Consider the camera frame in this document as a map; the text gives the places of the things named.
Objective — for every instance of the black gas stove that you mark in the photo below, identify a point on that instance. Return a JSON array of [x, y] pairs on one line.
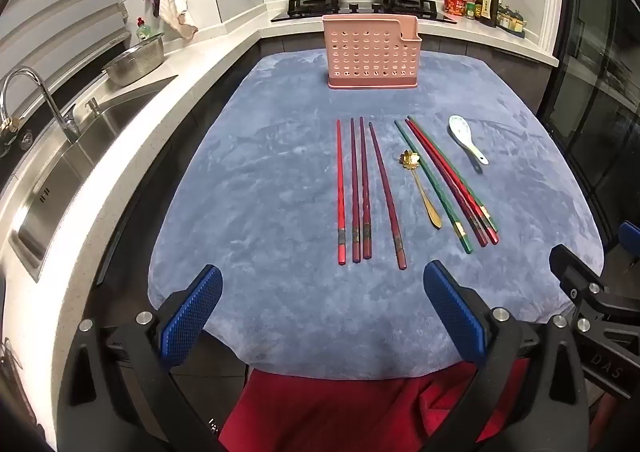
[[360, 12]]

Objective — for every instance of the small green label jar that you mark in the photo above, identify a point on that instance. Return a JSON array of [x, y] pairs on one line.
[[471, 11]]

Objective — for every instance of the white ceramic spoon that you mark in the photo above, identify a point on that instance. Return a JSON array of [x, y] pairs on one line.
[[457, 126]]

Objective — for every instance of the red instant noodle cup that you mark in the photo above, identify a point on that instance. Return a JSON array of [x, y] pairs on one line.
[[455, 6]]

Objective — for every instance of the white window blinds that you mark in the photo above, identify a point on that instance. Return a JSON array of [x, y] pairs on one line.
[[60, 7]]

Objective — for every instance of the green chopstick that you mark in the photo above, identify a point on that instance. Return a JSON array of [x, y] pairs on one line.
[[430, 182], [485, 213]]

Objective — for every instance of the red cloth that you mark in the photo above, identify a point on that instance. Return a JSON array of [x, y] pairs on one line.
[[350, 412]]

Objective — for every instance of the chrome faucet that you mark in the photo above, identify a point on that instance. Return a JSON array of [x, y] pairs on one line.
[[37, 82]]

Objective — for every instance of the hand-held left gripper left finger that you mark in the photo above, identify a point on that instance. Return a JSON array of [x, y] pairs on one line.
[[192, 317]]

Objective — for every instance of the bright red chopstick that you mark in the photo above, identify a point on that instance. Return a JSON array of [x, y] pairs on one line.
[[492, 237], [340, 192]]

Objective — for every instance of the green dish soap bottle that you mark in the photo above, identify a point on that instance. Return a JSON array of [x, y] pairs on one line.
[[144, 31]]

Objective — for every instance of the dark soy sauce bottle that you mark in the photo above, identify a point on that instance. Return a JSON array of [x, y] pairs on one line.
[[490, 7]]

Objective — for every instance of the steel sink pump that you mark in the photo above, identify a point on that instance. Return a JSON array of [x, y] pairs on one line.
[[92, 106]]

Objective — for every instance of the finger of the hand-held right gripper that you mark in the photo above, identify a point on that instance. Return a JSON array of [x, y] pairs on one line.
[[631, 234], [575, 272]]

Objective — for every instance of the blue plush blanket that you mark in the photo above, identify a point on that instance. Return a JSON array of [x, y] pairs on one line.
[[260, 182]]

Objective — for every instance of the seasoning jar rack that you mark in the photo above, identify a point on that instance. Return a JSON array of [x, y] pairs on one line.
[[512, 21]]

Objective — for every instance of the steel colander bowl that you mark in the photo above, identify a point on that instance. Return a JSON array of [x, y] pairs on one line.
[[135, 65]]

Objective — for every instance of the stainless steel sink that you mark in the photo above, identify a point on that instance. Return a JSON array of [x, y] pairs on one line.
[[75, 172]]

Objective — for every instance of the gold flower spoon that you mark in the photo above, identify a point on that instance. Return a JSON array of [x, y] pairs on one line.
[[410, 160]]

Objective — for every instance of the dark purple chopstick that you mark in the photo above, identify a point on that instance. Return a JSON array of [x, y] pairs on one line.
[[354, 192]]

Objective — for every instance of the pink perforated utensil holder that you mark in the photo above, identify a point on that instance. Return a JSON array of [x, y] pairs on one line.
[[370, 52]]

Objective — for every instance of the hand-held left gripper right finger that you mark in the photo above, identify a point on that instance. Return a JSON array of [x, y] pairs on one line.
[[452, 312]]

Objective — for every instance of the dark red chopstick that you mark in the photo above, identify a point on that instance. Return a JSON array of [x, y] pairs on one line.
[[364, 182], [386, 192], [475, 232]]

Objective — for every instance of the dark glass door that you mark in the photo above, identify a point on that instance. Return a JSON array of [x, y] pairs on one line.
[[595, 82]]

